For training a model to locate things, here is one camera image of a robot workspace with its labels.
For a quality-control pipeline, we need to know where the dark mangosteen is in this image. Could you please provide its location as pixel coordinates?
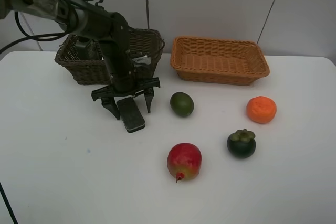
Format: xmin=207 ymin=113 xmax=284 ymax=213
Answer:
xmin=227 ymin=129 xmax=256 ymax=159

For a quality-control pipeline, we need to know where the dark green pump bottle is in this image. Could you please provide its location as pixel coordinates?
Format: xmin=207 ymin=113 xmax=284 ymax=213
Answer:
xmin=75 ymin=37 xmax=102 ymax=60

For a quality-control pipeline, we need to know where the orange tangerine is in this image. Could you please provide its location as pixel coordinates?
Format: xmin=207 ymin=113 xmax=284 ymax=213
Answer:
xmin=246 ymin=96 xmax=277 ymax=124

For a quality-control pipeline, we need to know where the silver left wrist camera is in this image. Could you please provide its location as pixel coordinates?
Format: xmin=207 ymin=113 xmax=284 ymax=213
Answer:
xmin=132 ymin=55 xmax=151 ymax=65

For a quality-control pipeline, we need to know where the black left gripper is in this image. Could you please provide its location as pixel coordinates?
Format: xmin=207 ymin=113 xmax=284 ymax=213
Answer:
xmin=91 ymin=77 xmax=161 ymax=120

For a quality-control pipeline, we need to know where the orange wicker basket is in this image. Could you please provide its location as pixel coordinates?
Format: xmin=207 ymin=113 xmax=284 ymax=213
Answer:
xmin=170 ymin=36 xmax=270 ymax=86

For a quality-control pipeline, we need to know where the dark brown wicker basket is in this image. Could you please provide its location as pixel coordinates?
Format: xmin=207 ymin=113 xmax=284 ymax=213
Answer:
xmin=55 ymin=28 xmax=165 ymax=85

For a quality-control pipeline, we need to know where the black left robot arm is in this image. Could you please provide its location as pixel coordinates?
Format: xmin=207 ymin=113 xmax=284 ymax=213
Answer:
xmin=1 ymin=0 xmax=165 ymax=119

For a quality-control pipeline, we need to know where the green lime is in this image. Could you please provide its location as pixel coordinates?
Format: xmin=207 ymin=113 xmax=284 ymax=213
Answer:
xmin=170 ymin=92 xmax=194 ymax=117

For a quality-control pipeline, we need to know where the red pomegranate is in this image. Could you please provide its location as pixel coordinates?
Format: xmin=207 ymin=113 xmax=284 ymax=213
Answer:
xmin=167 ymin=143 xmax=202 ymax=183

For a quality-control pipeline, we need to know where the grey whiteboard eraser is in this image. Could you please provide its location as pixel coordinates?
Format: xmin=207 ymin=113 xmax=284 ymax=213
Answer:
xmin=117 ymin=97 xmax=145 ymax=133

